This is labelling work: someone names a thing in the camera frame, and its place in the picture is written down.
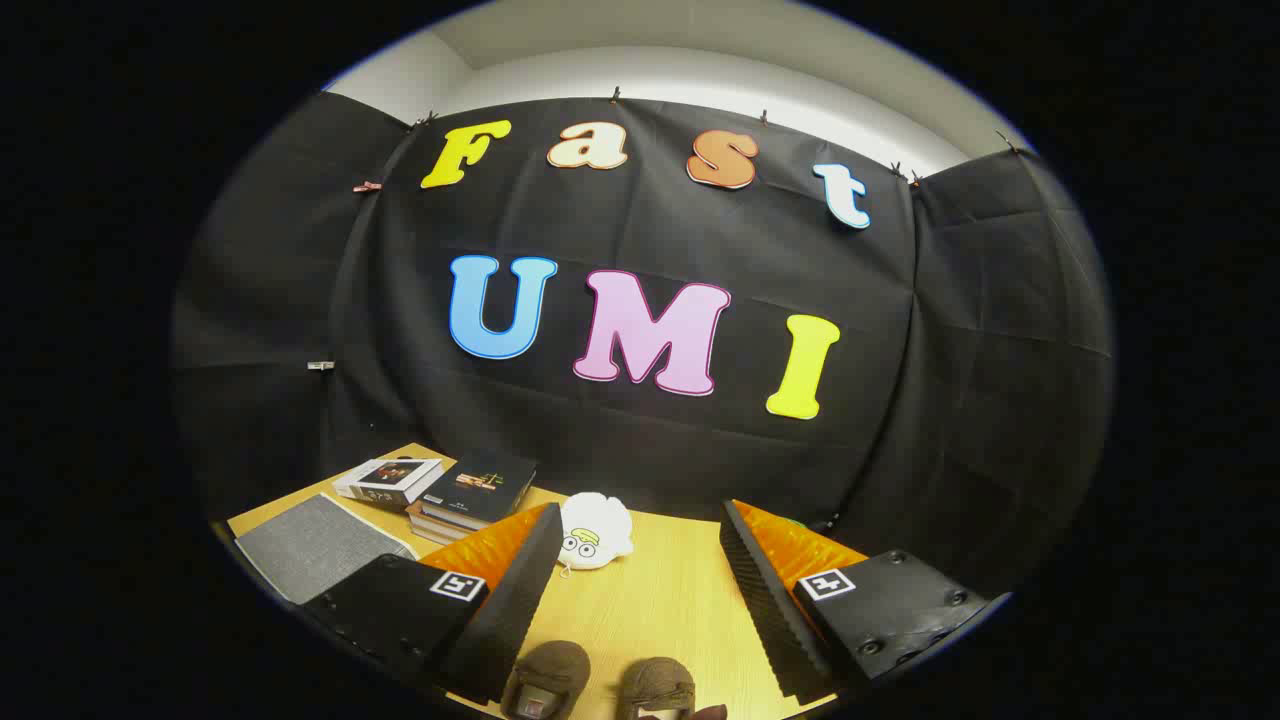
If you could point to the white plush toy with face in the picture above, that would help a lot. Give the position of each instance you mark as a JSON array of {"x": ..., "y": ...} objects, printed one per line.
[{"x": 600, "y": 525}]

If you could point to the brown fuzzy shoe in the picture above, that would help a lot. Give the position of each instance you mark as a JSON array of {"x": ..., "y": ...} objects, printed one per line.
[
  {"x": 658, "y": 685},
  {"x": 548, "y": 672}
]

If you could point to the brown cover book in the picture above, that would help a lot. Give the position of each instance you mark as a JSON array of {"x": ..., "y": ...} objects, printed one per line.
[{"x": 432, "y": 522}]

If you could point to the dark hardcover book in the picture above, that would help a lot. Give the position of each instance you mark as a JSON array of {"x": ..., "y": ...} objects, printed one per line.
[{"x": 480, "y": 485}]

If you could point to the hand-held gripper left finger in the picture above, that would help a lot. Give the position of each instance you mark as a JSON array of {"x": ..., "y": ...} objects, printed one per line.
[{"x": 520, "y": 610}]

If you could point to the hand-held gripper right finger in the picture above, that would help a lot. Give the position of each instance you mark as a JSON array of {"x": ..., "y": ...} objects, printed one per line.
[{"x": 775, "y": 620}]

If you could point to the white book with portrait cover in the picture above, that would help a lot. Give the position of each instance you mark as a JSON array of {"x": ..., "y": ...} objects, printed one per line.
[{"x": 385, "y": 480}]

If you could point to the thin brown book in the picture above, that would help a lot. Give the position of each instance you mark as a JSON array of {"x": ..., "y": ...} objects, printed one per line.
[{"x": 430, "y": 535}]

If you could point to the grey fabric storage box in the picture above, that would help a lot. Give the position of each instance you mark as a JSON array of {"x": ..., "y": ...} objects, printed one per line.
[{"x": 315, "y": 545}]

